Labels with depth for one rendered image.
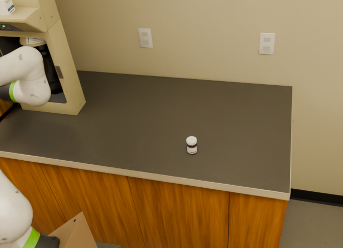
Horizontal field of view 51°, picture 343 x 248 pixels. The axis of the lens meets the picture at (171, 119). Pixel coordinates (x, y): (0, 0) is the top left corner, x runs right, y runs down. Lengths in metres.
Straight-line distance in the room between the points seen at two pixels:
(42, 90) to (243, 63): 1.02
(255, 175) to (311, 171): 0.98
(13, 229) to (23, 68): 0.62
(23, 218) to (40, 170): 0.91
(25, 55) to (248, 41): 1.04
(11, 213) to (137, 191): 0.82
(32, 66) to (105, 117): 0.55
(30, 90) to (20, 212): 0.59
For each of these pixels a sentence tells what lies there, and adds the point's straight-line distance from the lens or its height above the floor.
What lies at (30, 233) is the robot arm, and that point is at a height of 1.18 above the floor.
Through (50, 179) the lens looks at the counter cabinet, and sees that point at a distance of 1.89.
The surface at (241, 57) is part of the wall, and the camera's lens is 1.91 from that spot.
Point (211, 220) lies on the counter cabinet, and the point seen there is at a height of 0.63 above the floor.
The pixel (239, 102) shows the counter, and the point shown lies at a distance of 1.81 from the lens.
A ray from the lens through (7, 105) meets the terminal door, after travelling 1.95.
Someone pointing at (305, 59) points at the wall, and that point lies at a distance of 1.91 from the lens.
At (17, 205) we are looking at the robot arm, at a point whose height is 1.37.
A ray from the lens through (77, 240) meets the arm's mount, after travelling 1.16.
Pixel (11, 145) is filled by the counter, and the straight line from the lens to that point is 1.85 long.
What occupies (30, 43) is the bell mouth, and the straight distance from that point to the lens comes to 1.76.
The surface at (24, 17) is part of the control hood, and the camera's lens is 1.55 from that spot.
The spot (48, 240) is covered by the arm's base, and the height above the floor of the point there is 1.14.
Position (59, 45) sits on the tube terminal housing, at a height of 1.31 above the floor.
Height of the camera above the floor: 2.05
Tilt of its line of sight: 40 degrees down
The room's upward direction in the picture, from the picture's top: 7 degrees counter-clockwise
